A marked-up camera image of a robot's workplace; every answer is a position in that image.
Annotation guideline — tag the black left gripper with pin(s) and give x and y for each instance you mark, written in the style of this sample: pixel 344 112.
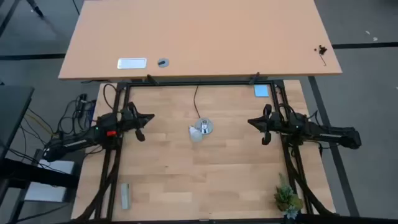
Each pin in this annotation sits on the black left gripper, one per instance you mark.
pixel 139 135

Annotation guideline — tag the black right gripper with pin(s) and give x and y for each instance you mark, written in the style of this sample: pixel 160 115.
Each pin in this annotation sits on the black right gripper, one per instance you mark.
pixel 266 139

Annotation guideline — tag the chrome lamp socket base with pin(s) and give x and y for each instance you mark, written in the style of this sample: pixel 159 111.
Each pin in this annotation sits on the chrome lamp socket base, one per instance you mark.
pixel 209 126

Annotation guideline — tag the white lightbulb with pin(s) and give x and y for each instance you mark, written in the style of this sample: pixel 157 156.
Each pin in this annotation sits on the white lightbulb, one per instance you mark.
pixel 196 135

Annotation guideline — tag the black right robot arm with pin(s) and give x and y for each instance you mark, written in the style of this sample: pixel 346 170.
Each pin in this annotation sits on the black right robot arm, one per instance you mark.
pixel 329 132

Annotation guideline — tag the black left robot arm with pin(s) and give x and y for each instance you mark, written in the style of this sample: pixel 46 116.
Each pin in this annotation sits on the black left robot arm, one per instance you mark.
pixel 71 143

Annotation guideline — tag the light blue square pad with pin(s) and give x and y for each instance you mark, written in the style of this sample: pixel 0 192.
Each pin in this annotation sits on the light blue square pad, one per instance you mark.
pixel 261 91

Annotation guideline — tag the red clip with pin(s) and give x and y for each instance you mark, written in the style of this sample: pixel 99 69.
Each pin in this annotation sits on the red clip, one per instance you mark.
pixel 111 133

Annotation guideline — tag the silver rectangular plate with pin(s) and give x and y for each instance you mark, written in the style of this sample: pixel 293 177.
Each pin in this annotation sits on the silver rectangular plate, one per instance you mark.
pixel 132 63

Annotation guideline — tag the black power adapter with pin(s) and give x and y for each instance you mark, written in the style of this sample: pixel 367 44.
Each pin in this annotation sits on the black power adapter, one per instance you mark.
pixel 82 102

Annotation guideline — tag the grey rectangular bar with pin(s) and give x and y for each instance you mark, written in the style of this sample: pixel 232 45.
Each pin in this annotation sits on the grey rectangular bar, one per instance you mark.
pixel 125 196

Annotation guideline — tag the small green artificial plant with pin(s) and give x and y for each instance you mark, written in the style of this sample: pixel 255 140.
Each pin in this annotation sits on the small green artificial plant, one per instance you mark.
pixel 286 199

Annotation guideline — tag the dark dried plant scrap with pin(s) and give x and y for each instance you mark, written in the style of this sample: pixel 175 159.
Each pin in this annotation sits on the dark dried plant scrap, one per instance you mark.
pixel 322 49

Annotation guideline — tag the tan wooden desk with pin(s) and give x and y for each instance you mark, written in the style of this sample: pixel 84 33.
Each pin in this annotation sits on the tan wooden desk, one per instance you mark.
pixel 202 31

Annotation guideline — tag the black desk leg beam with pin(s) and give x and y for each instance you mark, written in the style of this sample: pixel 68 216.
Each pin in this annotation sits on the black desk leg beam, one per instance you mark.
pixel 37 175

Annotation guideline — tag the black side desk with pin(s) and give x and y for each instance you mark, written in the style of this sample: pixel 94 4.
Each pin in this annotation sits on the black side desk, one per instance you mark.
pixel 12 109

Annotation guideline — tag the black tripod leg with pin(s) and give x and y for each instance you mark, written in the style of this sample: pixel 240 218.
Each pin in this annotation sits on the black tripod leg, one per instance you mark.
pixel 35 7

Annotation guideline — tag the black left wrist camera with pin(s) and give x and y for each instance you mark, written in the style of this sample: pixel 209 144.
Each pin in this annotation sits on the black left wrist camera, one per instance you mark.
pixel 127 115

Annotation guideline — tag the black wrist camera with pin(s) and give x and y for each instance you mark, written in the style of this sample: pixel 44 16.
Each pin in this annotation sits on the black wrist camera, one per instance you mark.
pixel 127 115
pixel 276 118

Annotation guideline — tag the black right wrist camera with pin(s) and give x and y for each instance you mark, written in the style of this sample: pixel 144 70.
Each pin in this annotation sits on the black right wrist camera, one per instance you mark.
pixel 276 118

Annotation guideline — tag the black frame clamp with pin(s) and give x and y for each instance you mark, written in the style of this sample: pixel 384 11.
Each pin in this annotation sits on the black frame clamp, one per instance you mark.
pixel 255 78
pixel 152 79

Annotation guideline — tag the black metal table frame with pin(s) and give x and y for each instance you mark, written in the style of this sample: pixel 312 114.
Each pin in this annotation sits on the black metal table frame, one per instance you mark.
pixel 199 83

